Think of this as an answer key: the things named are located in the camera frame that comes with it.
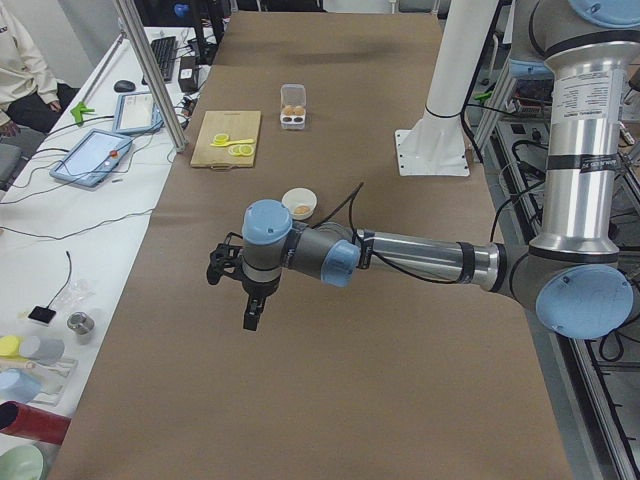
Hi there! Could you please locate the teach pendant far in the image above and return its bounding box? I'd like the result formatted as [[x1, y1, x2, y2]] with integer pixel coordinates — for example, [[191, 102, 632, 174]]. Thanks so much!
[[112, 92, 163, 135]]

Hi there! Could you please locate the black power adapter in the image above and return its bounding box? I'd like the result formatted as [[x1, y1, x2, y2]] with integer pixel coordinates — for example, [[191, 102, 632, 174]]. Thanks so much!
[[178, 56, 199, 93]]

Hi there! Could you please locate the red cylinder bottle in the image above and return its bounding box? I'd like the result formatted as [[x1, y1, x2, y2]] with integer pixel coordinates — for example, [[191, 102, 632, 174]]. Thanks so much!
[[1, 401, 71, 445]]

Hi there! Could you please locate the bamboo cutting board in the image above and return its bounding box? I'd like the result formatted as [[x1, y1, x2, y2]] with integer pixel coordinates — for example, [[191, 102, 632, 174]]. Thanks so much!
[[190, 110, 262, 169]]

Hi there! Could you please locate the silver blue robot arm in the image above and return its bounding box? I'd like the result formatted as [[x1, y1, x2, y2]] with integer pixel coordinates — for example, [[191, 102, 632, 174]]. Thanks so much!
[[206, 1, 639, 339]]

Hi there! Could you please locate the black computer mouse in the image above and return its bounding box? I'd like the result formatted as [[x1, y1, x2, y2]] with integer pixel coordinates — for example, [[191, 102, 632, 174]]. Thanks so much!
[[113, 80, 136, 93]]

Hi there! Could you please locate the blue plastic cup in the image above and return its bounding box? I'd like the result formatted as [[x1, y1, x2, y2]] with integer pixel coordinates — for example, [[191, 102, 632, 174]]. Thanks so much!
[[0, 369, 41, 403]]

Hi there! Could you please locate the white camera post base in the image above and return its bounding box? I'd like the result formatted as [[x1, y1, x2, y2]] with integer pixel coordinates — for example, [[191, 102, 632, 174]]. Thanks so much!
[[395, 0, 507, 177]]

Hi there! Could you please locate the lemon slice near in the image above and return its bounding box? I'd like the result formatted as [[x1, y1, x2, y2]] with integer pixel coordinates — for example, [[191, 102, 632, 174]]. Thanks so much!
[[238, 144, 254, 156]]

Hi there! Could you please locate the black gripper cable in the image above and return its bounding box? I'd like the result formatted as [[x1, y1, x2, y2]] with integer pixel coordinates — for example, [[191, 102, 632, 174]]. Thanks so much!
[[309, 181, 481, 284]]

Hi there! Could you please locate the teach pendant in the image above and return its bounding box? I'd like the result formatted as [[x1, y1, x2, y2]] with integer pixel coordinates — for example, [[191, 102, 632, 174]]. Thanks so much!
[[112, 92, 163, 135], [49, 129, 133, 188]]

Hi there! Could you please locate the white bowl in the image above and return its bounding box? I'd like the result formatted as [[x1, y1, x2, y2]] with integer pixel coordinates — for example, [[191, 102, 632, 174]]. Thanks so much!
[[281, 187, 317, 221]]

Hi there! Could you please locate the yellow plastic knife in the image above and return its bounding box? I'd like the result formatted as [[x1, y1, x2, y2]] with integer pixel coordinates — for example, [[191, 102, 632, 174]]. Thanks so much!
[[210, 139, 255, 147]]

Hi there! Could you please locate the small steel cup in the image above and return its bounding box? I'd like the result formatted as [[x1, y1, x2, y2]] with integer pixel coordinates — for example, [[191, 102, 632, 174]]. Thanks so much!
[[67, 311, 95, 345]]

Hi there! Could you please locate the seated person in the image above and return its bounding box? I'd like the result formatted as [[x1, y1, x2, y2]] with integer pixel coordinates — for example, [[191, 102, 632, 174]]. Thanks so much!
[[1, 7, 78, 136]]

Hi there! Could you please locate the lemon slice far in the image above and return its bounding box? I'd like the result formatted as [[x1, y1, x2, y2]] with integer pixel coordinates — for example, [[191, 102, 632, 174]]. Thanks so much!
[[212, 133, 230, 146]]

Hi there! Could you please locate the aluminium frame post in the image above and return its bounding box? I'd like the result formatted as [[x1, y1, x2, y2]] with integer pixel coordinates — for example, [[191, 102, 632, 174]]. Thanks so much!
[[113, 0, 187, 153]]

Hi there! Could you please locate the yellow plastic cup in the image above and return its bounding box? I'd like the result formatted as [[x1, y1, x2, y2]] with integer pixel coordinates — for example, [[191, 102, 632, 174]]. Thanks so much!
[[0, 335, 23, 359]]

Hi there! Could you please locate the teach pendant near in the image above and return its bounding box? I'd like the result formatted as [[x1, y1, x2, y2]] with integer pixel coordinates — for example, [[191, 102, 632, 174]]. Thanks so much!
[[49, 129, 133, 188]]

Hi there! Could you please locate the black square pad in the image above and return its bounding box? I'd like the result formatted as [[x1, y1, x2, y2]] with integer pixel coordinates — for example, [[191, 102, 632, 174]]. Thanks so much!
[[28, 306, 56, 325]]

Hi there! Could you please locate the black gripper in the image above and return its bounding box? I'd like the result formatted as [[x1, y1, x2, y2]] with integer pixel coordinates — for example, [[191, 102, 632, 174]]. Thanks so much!
[[206, 234, 283, 331]]

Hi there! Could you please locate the green bowl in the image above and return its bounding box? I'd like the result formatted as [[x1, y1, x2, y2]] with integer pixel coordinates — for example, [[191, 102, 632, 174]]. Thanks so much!
[[1, 445, 47, 480]]

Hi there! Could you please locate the clear plastic egg box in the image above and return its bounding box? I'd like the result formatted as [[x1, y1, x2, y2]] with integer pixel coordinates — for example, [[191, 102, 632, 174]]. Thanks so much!
[[279, 84, 307, 130]]

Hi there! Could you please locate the black keyboard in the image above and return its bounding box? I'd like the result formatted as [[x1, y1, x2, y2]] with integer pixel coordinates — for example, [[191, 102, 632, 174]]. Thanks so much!
[[150, 36, 177, 83]]

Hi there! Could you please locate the green clamp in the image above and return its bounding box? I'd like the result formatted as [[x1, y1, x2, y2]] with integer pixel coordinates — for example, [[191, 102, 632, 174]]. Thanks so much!
[[70, 101, 95, 126]]

